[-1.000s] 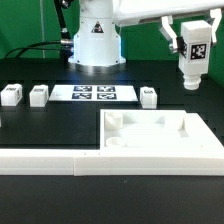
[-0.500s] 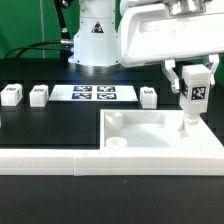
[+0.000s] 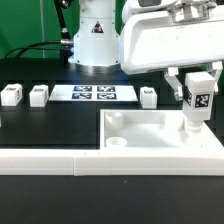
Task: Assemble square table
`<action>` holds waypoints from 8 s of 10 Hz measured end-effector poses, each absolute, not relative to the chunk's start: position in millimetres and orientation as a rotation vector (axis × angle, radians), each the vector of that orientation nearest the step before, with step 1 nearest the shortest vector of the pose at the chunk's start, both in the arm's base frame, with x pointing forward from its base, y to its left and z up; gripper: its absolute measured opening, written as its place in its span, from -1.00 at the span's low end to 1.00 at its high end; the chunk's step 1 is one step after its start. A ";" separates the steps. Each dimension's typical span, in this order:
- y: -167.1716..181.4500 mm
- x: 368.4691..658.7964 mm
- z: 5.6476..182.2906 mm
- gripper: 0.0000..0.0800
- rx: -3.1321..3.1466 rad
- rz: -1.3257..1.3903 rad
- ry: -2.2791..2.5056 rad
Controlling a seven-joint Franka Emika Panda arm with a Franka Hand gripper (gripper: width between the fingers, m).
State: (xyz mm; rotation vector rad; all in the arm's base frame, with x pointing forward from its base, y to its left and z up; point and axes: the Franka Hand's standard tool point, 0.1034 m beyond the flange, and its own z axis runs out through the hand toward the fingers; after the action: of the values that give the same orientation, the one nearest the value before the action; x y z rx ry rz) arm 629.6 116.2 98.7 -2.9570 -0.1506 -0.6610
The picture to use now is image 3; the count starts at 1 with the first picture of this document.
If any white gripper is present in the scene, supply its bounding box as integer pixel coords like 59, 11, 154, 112
120, 5, 224, 101

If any white square tabletop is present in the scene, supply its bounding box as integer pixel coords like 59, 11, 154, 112
100, 109, 224, 159

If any white sheet with tags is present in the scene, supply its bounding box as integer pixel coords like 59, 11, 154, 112
49, 85, 137, 102

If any white L-shaped obstacle fence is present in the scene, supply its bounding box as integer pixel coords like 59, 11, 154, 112
0, 149, 224, 176

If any black cable bundle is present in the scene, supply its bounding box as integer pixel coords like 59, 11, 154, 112
2, 0, 75, 60

